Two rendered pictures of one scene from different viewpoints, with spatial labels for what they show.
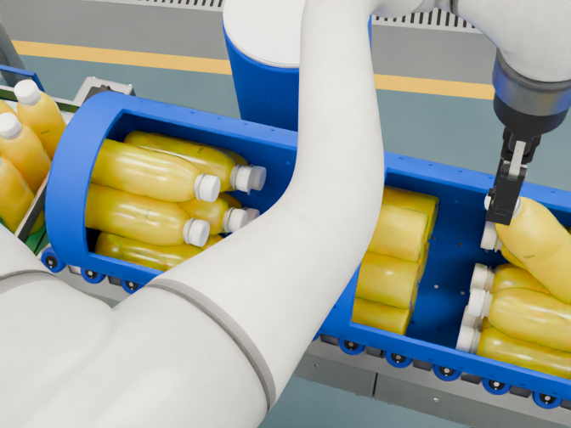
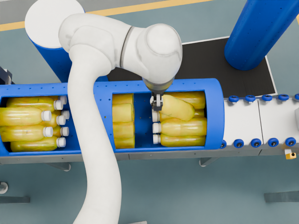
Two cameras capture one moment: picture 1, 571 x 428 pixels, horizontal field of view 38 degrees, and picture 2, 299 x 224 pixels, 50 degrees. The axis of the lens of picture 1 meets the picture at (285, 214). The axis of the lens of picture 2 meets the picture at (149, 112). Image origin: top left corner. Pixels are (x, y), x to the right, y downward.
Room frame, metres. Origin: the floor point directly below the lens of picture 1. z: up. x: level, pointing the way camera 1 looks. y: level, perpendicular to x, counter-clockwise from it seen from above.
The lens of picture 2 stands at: (0.23, -0.09, 2.33)
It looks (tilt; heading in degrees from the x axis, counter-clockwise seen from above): 74 degrees down; 333
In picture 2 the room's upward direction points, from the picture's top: straight up
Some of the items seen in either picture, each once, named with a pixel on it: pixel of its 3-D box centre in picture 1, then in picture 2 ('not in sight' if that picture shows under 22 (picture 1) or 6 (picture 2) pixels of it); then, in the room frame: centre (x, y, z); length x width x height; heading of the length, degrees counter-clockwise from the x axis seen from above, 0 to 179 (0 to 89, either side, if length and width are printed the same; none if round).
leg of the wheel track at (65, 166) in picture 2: not in sight; (54, 162); (0.71, 0.32, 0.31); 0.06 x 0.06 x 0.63; 65
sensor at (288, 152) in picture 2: not in sight; (289, 150); (0.14, -0.75, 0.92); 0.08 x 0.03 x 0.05; 155
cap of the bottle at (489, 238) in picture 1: (489, 235); not in sight; (0.56, -0.29, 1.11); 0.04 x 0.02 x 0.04; 155
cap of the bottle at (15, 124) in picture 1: (7, 124); not in sight; (0.91, 0.44, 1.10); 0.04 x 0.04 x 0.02
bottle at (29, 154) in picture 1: (27, 159); not in sight; (0.91, 0.44, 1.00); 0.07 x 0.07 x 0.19
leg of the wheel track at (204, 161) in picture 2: not in sight; (211, 156); (0.30, -0.57, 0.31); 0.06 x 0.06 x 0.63; 65
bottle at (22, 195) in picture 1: (8, 193); not in sight; (0.84, 0.47, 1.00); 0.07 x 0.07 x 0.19
